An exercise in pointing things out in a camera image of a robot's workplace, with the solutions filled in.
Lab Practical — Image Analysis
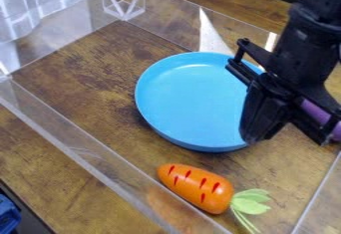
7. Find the clear acrylic enclosure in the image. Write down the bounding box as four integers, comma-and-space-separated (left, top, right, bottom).
0, 0, 341, 234

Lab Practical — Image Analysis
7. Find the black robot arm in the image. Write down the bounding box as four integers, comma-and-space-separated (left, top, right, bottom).
226, 0, 341, 144

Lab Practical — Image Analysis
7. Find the blue object at corner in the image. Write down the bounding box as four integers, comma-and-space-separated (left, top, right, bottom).
0, 194, 21, 234

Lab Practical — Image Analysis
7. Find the orange toy carrot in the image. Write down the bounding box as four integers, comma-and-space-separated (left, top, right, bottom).
158, 163, 270, 234

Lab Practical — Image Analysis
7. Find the purple toy eggplant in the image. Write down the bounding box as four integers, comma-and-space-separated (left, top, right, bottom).
301, 100, 341, 142

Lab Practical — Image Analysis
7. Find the blue round plate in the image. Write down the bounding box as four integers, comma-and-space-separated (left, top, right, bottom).
135, 52, 247, 152

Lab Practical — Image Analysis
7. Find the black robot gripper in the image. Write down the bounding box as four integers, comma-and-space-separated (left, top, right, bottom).
225, 4, 341, 145

